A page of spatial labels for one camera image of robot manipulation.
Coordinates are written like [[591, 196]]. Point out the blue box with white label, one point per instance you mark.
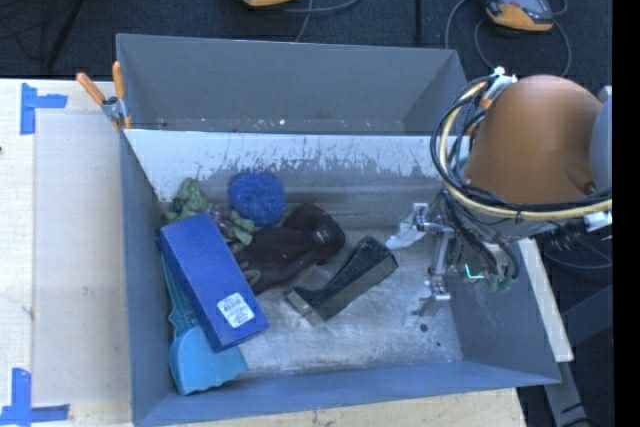
[[210, 280]]

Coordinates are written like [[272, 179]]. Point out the blue round sponge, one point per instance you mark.
[[257, 199]]

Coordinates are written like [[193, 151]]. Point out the purple toy grapes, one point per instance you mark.
[[232, 227]]

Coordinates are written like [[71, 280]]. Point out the grey metal bin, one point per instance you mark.
[[280, 80]]

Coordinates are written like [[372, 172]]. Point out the black cylinder on white bracket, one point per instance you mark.
[[597, 220]]

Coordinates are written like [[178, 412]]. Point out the black wedge block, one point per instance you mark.
[[350, 280]]

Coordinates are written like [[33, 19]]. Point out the green toy animal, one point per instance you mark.
[[191, 200]]

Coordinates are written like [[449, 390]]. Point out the light blue plastic brush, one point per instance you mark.
[[200, 365]]

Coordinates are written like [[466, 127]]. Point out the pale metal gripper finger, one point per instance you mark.
[[437, 291], [411, 227]]

